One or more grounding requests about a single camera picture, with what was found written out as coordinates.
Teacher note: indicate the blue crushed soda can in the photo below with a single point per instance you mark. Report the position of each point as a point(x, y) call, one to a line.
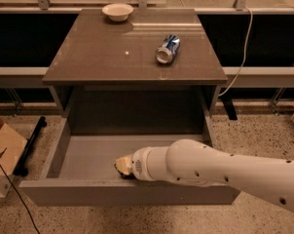
point(168, 49)

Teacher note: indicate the open grey top drawer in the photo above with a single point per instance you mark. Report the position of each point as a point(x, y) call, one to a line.
point(100, 127)

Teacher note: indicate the cardboard box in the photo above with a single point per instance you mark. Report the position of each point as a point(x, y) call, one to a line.
point(11, 148)

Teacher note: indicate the white ceramic bowl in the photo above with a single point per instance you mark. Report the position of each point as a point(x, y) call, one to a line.
point(117, 12)

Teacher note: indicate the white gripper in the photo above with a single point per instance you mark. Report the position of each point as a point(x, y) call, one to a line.
point(139, 166)

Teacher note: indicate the black bar on floor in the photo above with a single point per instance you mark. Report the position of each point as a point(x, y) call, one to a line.
point(20, 169)

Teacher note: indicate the grey drawer cabinet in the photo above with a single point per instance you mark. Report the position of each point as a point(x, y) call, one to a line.
point(101, 55)

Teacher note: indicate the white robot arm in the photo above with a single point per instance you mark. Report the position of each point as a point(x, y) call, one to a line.
point(192, 163)

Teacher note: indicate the black table leg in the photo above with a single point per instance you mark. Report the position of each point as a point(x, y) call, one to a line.
point(229, 106)

